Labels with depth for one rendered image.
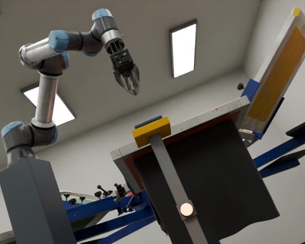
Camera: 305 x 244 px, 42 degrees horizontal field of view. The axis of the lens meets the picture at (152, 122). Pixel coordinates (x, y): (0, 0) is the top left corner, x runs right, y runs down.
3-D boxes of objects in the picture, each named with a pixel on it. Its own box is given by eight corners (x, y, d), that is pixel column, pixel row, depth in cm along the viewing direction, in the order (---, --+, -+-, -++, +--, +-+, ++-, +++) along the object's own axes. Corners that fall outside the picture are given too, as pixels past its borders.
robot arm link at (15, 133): (3, 156, 197) (-4, 132, 202) (29, 152, 206) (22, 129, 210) (9, 145, 189) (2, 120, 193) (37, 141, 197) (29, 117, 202)
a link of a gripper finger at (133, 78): (134, 89, 139) (125, 68, 142) (136, 96, 144) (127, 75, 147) (143, 86, 139) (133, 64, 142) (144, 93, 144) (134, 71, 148)
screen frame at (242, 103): (250, 102, 158) (246, 95, 159) (113, 160, 154) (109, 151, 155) (229, 154, 232) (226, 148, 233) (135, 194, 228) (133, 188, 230)
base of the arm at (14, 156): (1, 173, 188) (-5, 154, 191) (22, 175, 202) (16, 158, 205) (26, 158, 185) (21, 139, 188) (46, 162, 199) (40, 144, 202)
